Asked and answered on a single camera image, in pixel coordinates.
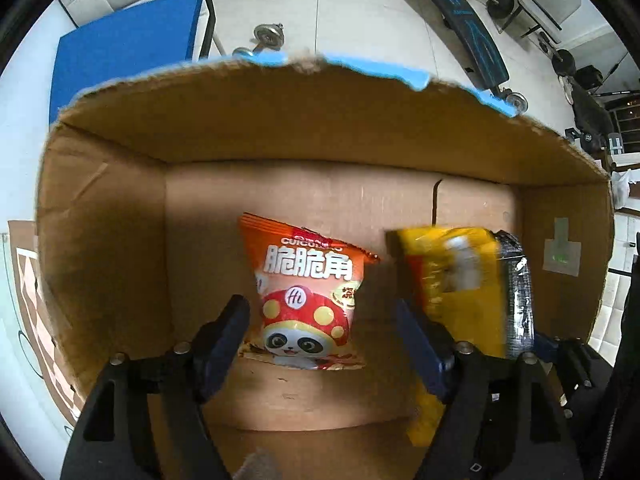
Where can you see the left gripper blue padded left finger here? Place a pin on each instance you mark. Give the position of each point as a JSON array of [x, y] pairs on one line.
[[216, 344]]

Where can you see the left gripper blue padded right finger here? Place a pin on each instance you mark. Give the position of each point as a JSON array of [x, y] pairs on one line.
[[429, 346]]

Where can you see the yellow black large snack bag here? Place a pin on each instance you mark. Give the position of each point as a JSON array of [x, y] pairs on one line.
[[474, 282]]

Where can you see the orange panda crisps bag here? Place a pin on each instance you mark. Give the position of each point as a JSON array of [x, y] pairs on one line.
[[306, 284]]

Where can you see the white quilted chair right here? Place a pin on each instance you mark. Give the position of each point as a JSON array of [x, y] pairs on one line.
[[606, 334]]

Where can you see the cardboard milk carton box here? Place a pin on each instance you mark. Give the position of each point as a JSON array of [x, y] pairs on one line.
[[142, 185]]

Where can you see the checkered table mat with text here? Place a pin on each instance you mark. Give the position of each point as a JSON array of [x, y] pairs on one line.
[[35, 333]]

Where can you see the black sit-up bench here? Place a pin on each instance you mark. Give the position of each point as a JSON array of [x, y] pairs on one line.
[[489, 69]]

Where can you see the chrome dumbbell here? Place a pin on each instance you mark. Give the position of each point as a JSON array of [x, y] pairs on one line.
[[268, 37]]

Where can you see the black dumbbell on floor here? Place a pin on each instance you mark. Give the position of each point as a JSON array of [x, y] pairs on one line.
[[562, 61]]

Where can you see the white quilted chair with blue cushion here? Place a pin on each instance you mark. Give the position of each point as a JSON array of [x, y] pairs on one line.
[[117, 39]]

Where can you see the grey folding chair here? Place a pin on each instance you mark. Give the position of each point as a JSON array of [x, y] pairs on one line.
[[548, 16]]

